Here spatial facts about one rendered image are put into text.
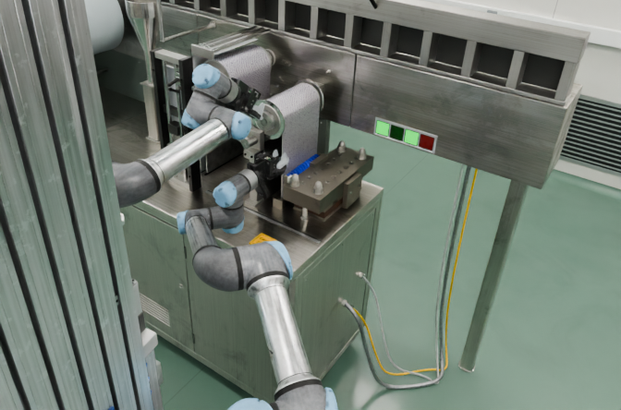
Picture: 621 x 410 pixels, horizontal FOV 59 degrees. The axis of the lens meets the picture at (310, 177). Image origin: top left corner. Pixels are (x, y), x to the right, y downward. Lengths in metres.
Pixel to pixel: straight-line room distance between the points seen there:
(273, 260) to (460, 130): 0.86
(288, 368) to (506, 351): 1.80
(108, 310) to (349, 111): 1.45
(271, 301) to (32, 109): 0.88
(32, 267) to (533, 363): 2.54
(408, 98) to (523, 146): 0.43
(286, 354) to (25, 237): 0.77
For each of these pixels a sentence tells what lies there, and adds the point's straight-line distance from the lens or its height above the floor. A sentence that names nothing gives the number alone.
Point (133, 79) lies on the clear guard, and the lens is 2.79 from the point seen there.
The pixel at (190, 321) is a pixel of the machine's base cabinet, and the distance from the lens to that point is 2.46.
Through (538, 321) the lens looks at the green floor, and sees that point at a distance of 3.20.
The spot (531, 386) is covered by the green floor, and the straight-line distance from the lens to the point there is 2.89.
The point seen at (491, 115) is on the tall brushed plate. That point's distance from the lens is 1.92.
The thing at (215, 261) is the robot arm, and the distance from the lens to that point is 1.46.
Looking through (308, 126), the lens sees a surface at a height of 1.18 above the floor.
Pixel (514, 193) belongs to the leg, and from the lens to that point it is 2.20.
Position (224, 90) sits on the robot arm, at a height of 1.44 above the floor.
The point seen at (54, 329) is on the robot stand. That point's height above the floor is 1.52.
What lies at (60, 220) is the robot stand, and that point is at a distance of 0.77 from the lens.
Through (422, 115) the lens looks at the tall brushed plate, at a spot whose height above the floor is 1.28.
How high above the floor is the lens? 2.10
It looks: 32 degrees down
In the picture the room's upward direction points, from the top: 3 degrees clockwise
